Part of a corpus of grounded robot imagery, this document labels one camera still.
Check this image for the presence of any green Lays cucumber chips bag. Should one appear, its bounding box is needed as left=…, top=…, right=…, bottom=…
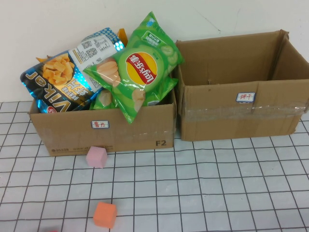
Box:
left=89, top=77, right=180, bottom=111
left=83, top=11, right=186, bottom=124

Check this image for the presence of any orange snack bag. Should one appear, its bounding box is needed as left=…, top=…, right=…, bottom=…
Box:
left=36, top=28, right=128, bottom=62

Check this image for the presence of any large open cardboard box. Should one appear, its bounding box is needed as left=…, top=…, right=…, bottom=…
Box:
left=173, top=29, right=309, bottom=142

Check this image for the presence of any pink foam cube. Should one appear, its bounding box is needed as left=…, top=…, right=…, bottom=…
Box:
left=85, top=145, right=108, bottom=169

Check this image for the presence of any white black-grid tablecloth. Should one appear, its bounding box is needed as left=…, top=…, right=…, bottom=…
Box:
left=0, top=101, right=309, bottom=232

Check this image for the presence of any cardboard box printed F2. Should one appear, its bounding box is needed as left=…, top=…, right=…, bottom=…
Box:
left=28, top=70, right=178, bottom=157

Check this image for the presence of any blue Vikar chips bag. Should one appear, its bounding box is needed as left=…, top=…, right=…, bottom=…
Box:
left=20, top=26, right=128, bottom=114

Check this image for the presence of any orange foam cube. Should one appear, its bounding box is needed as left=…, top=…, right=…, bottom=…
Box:
left=93, top=202, right=118, bottom=230

